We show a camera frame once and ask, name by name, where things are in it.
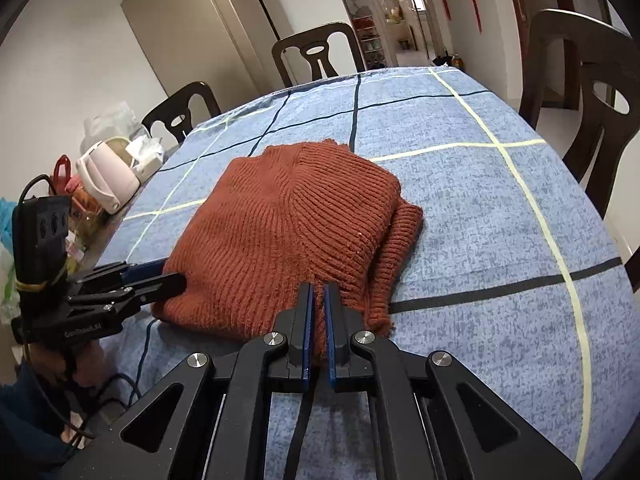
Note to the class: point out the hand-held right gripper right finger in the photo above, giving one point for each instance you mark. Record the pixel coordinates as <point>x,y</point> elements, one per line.
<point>331,340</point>

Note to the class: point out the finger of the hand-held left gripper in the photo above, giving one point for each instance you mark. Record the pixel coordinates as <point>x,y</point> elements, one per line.
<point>145,271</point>
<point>165,285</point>

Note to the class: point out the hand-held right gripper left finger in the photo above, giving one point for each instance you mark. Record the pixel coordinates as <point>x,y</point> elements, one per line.
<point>306,335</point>

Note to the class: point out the rust red knitted sweater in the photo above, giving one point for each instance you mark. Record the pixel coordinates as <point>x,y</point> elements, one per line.
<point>280,230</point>

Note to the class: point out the person's left forearm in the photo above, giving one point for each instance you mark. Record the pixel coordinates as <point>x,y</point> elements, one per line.
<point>27,415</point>

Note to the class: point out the person's left hand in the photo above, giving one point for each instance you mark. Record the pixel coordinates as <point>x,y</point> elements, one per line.
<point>90,360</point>

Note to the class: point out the clear glass jar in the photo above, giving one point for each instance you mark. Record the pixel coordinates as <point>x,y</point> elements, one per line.
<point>87,210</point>

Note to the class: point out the pink electric kettle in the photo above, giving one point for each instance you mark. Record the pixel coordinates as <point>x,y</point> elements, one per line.
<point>105,175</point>

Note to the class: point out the white tissue box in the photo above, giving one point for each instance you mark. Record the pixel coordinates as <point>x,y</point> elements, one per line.
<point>145,157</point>

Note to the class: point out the clear plastic bag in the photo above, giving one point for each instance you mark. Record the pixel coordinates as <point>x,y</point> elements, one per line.
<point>110,120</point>

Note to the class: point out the dark wooden chair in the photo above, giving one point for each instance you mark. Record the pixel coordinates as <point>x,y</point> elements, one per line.
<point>180,107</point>
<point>575,90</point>
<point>320,50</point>

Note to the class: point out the blue checked tablecloth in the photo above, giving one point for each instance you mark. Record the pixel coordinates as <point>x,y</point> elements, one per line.
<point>475,210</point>

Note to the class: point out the beige wardrobe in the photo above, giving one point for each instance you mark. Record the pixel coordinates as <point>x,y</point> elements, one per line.
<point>200,25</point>

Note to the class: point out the storage shelf rack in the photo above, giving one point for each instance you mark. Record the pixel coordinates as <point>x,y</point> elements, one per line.
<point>369,40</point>

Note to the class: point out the yellow oil bottle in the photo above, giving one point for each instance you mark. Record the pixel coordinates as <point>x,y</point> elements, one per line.
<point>456,62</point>

